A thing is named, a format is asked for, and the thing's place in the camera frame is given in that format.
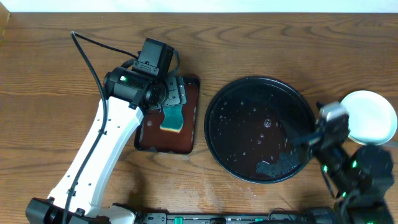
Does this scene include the green yellow sponge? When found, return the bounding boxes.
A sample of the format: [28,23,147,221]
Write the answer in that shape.
[160,105,184,133]

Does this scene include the light green plate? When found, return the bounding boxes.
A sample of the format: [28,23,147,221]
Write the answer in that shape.
[341,90,397,146]

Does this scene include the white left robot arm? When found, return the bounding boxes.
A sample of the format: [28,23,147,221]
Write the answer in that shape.
[25,67,187,223]

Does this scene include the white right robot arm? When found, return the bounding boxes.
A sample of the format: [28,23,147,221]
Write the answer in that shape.
[288,114,394,223]

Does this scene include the rectangular brown water tray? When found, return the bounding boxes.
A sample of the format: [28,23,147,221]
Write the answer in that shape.
[134,77,200,154]

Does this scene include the round black tray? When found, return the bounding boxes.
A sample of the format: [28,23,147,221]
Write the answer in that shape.
[204,77,315,184]

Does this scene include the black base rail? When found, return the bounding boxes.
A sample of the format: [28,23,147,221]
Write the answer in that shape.
[108,203,336,224]

